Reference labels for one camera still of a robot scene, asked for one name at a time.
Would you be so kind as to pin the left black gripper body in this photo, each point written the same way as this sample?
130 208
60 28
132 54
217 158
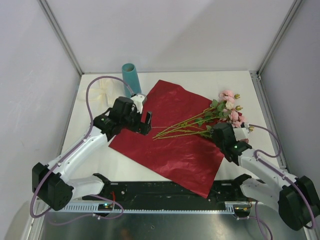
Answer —
136 124

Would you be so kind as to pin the dark red wrapping paper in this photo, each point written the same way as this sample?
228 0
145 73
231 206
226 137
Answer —
191 161

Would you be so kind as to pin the cream ribbon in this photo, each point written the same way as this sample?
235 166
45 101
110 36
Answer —
102 91

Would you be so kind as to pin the pink artificial flower bunch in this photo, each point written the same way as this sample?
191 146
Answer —
221 110

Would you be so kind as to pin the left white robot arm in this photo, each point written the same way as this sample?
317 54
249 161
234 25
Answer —
52 182

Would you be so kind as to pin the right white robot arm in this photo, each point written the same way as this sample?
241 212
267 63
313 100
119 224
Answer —
294 198

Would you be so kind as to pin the teal conical vase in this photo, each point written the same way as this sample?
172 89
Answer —
130 76

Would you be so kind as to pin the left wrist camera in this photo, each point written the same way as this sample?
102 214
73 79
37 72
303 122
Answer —
139 100

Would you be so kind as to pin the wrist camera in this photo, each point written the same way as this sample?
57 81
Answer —
242 133
139 100

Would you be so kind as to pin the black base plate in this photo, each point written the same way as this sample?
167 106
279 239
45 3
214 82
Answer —
160 193

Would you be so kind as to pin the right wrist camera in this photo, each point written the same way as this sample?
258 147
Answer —
242 133

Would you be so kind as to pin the grey slotted cable duct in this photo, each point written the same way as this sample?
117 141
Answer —
102 207

